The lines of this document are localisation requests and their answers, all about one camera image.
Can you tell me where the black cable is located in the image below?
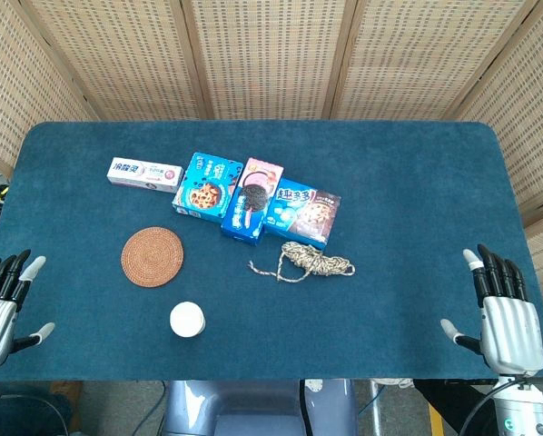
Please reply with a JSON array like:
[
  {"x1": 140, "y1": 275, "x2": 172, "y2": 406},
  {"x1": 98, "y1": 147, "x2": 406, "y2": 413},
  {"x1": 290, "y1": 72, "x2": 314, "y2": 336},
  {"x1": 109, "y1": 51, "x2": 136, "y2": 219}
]
[{"x1": 458, "y1": 379, "x2": 513, "y2": 436}]

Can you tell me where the pink and blue Oreo box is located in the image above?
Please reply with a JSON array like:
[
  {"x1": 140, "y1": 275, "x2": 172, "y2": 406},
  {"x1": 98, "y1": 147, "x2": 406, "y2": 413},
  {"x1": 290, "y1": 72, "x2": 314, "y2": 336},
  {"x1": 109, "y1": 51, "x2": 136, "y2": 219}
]
[{"x1": 220, "y1": 156, "x2": 284, "y2": 247}]

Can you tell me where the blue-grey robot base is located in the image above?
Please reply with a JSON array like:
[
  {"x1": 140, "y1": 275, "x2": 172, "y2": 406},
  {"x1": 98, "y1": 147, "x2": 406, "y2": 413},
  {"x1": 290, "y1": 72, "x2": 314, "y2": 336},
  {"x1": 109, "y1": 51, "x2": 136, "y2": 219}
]
[{"x1": 160, "y1": 379, "x2": 357, "y2": 436}]

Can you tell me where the blue table cloth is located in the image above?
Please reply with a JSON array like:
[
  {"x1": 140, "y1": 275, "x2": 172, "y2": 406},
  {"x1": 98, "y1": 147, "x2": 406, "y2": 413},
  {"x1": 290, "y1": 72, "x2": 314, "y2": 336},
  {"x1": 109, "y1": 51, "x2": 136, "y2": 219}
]
[{"x1": 0, "y1": 120, "x2": 543, "y2": 382}]

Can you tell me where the white toothpaste box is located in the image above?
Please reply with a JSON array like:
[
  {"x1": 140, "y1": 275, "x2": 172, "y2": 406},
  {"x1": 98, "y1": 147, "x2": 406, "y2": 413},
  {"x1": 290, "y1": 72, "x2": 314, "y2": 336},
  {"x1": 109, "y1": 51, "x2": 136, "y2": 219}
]
[{"x1": 106, "y1": 156, "x2": 184, "y2": 194}]

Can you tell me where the woven bamboo folding screen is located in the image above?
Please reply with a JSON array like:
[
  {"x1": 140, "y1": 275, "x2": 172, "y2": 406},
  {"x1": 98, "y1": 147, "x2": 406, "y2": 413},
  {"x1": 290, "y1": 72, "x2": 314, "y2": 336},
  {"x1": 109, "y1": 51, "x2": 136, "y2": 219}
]
[{"x1": 0, "y1": 0, "x2": 543, "y2": 319}]

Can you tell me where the blue and brown cookie box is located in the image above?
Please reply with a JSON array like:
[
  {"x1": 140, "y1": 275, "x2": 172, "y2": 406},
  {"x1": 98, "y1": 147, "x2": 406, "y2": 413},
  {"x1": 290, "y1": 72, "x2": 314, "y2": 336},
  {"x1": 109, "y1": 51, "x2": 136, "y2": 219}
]
[{"x1": 262, "y1": 177, "x2": 342, "y2": 251}]

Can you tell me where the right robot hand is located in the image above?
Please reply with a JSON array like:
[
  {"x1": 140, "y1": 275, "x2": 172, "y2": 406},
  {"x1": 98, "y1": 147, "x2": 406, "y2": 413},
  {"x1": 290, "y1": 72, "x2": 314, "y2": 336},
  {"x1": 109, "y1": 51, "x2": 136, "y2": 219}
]
[{"x1": 439, "y1": 243, "x2": 543, "y2": 376}]

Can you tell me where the brown woven coaster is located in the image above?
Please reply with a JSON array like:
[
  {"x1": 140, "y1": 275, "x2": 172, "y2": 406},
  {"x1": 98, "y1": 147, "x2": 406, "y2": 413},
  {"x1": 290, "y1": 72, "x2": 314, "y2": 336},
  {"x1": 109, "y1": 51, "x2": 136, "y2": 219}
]
[{"x1": 121, "y1": 225, "x2": 185, "y2": 289}]

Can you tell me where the blue chocolate chip cookie box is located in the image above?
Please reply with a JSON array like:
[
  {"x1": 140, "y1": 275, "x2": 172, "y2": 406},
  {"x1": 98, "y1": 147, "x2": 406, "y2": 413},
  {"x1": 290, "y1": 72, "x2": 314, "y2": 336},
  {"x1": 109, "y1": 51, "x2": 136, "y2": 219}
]
[{"x1": 172, "y1": 152, "x2": 244, "y2": 223}]

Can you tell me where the beige braided rope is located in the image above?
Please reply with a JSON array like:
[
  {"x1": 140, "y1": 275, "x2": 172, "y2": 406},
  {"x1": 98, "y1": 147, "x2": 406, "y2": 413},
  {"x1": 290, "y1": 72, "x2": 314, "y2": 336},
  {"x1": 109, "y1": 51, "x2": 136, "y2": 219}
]
[{"x1": 247, "y1": 241, "x2": 357, "y2": 283}]

